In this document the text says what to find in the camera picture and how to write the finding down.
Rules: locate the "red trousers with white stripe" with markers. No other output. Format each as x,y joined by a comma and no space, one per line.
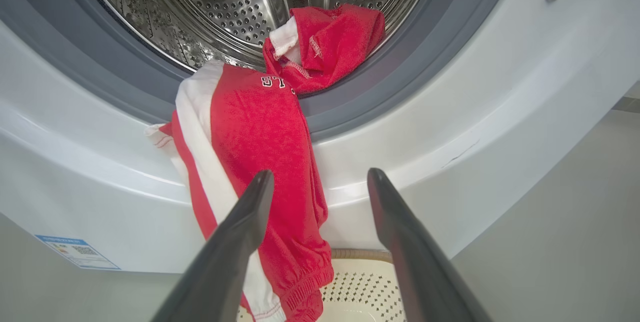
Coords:
260,126

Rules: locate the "stainless steel perforated drum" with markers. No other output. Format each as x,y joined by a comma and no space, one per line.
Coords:
225,11

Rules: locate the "white front-load washing machine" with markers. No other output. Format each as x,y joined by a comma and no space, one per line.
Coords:
450,111

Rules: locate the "grey rubber door gasket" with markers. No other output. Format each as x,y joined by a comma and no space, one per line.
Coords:
400,96

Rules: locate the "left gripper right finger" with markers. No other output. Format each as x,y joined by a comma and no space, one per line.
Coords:
420,267

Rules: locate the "cream perforated laundry basket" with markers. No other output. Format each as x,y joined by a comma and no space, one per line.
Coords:
360,292

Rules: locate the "white garment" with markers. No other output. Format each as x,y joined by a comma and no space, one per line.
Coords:
335,46

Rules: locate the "blue energy label sticker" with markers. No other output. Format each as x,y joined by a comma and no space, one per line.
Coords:
77,252

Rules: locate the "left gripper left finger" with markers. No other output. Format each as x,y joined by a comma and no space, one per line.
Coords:
225,262

